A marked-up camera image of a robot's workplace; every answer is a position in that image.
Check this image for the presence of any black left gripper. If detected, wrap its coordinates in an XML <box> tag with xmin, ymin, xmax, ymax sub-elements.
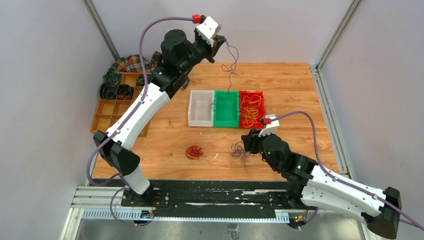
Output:
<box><xmin>179</xmin><ymin>27</ymin><xmax>226</xmax><ymax>75</ymax></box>

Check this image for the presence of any blue cable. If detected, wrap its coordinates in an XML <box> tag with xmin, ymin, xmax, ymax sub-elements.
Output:
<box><xmin>209</xmin><ymin>38</ymin><xmax>240</xmax><ymax>113</ymax></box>
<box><xmin>230</xmin><ymin>141</ymin><xmax>253</xmax><ymax>162</ymax></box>

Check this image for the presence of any yellow cable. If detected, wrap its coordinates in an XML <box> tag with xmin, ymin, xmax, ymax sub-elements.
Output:
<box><xmin>241</xmin><ymin>94</ymin><xmax>264</xmax><ymax>129</ymax></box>

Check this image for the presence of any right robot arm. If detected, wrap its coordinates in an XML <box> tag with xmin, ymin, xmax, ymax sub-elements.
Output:
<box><xmin>241</xmin><ymin>129</ymin><xmax>401</xmax><ymax>240</ymax></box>

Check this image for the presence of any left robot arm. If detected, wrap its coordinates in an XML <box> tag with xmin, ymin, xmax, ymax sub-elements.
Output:
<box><xmin>93</xmin><ymin>27</ymin><xmax>226</xmax><ymax>207</ymax></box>

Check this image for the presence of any red plastic bin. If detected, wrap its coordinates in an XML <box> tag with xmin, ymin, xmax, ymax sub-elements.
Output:
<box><xmin>238</xmin><ymin>91</ymin><xmax>266</xmax><ymax>129</ymax></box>

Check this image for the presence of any green plastic bin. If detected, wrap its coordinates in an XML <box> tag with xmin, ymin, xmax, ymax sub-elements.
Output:
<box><xmin>212</xmin><ymin>90</ymin><xmax>240</xmax><ymax>128</ymax></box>

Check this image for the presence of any white plastic bin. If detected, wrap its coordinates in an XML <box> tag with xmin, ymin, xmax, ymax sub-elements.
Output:
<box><xmin>187</xmin><ymin>90</ymin><xmax>215</xmax><ymax>127</ymax></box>

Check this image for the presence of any plaid cloth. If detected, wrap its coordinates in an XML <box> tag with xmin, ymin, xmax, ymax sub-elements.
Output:
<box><xmin>106</xmin><ymin>51</ymin><xmax>162</xmax><ymax>75</ymax></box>

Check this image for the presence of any wooden compartment tray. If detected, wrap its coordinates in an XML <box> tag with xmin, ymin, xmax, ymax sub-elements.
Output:
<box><xmin>90</xmin><ymin>72</ymin><xmax>143</xmax><ymax>134</ymax></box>

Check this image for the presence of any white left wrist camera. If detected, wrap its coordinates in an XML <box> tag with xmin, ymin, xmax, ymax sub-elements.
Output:
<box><xmin>192</xmin><ymin>14</ymin><xmax>222</xmax><ymax>47</ymax></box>

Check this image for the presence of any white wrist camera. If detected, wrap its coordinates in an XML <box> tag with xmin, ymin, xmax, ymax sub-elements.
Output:
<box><xmin>258</xmin><ymin>114</ymin><xmax>280</xmax><ymax>137</ymax></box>
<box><xmin>192</xmin><ymin>14</ymin><xmax>222</xmax><ymax>47</ymax></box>

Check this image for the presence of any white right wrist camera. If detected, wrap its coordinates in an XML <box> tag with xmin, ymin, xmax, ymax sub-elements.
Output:
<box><xmin>258</xmin><ymin>114</ymin><xmax>280</xmax><ymax>137</ymax></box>

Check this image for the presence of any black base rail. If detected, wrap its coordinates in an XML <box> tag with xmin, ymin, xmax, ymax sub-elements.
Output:
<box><xmin>71</xmin><ymin>178</ymin><xmax>372</xmax><ymax>229</ymax></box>

